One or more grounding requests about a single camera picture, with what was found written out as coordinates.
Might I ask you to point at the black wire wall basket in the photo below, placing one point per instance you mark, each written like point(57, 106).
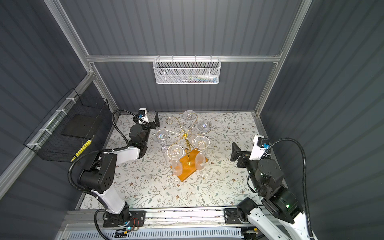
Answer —
point(46, 140)

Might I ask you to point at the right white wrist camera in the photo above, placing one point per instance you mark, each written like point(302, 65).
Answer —
point(260, 148)

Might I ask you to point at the floral table mat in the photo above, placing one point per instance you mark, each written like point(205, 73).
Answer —
point(150, 182)

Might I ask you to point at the clear flute glass front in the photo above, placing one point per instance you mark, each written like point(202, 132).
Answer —
point(175, 153)

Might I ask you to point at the yellow black striped tool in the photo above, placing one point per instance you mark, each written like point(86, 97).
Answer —
point(80, 151)

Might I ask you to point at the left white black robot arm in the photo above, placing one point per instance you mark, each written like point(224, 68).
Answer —
point(98, 173)

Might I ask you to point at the white mesh wall basket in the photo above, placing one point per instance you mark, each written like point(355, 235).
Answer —
point(166, 72)

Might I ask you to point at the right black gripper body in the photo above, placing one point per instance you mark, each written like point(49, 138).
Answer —
point(244, 161)

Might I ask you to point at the orange wooden rack base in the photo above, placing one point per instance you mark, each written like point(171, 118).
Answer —
point(188, 170)

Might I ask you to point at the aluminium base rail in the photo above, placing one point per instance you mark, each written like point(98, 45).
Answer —
point(156, 224)

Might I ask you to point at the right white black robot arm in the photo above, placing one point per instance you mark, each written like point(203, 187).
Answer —
point(265, 178)

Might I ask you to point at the gold wire glass rack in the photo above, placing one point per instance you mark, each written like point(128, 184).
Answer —
point(185, 135)

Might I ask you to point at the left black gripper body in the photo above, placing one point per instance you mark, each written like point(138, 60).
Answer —
point(151, 126)

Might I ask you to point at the items in white basket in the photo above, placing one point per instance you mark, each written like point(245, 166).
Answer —
point(200, 79)

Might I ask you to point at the black pad in basket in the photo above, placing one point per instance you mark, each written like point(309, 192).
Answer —
point(79, 126)

